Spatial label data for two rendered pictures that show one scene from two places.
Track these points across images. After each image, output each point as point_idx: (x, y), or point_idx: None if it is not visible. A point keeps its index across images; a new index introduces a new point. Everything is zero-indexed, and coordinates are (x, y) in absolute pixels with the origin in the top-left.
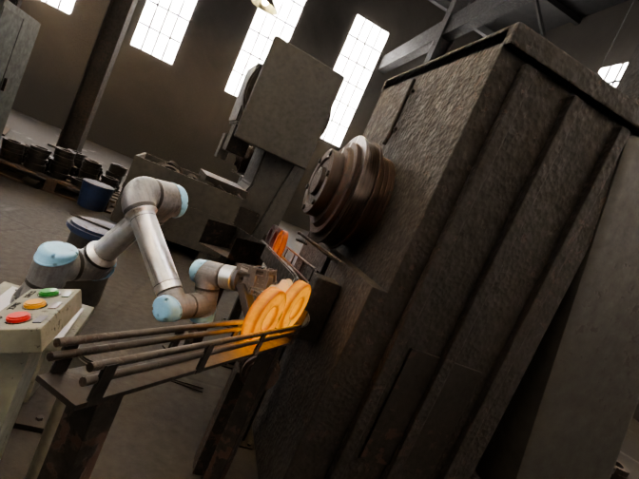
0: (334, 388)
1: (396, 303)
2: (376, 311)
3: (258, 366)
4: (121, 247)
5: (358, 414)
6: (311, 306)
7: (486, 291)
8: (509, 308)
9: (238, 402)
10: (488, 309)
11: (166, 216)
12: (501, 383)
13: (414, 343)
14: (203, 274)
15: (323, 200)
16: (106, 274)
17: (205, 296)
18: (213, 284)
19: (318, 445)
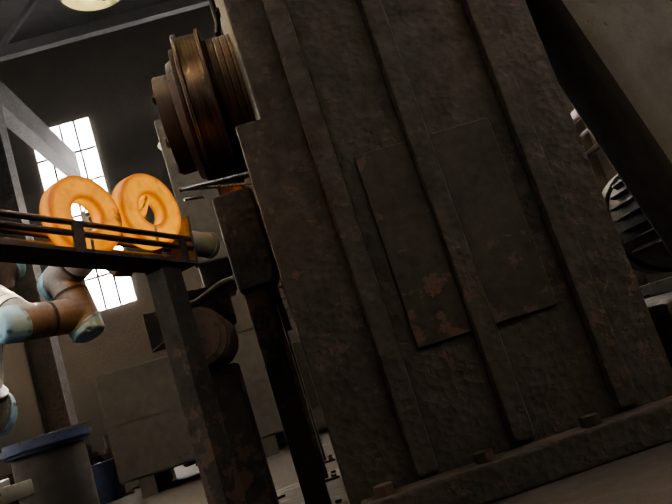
0: (296, 278)
1: (283, 122)
2: (265, 149)
3: (161, 311)
4: None
5: (355, 287)
6: (231, 236)
7: (380, 20)
8: (443, 19)
9: (175, 376)
10: (414, 41)
11: (1, 274)
12: (523, 106)
13: (353, 150)
14: (49, 276)
15: (172, 128)
16: (6, 415)
17: (67, 297)
18: (67, 278)
19: (342, 370)
